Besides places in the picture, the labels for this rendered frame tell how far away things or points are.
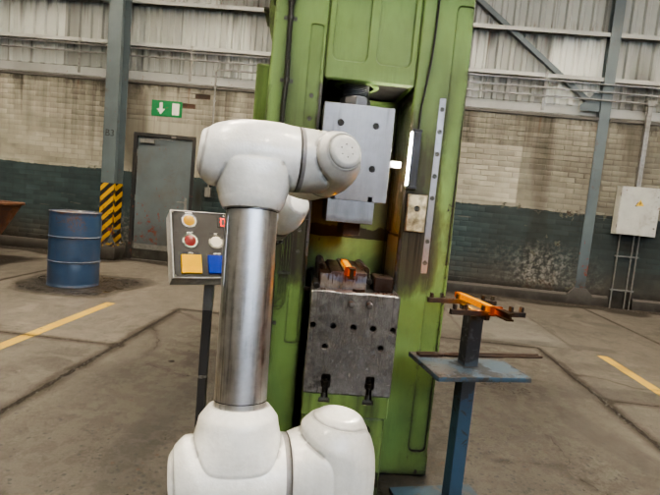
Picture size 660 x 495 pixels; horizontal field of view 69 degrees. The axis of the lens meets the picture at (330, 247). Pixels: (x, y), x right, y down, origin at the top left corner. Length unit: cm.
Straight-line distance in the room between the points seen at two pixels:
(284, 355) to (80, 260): 436
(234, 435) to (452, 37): 195
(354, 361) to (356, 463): 118
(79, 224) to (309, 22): 453
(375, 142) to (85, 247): 477
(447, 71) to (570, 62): 680
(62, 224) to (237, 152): 549
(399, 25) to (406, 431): 188
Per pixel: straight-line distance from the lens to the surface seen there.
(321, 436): 97
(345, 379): 215
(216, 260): 190
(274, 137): 93
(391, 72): 231
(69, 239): 633
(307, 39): 231
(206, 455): 95
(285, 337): 230
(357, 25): 235
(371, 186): 208
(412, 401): 246
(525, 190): 844
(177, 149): 866
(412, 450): 257
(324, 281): 209
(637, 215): 895
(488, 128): 836
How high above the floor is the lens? 129
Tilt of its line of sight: 5 degrees down
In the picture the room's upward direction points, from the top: 5 degrees clockwise
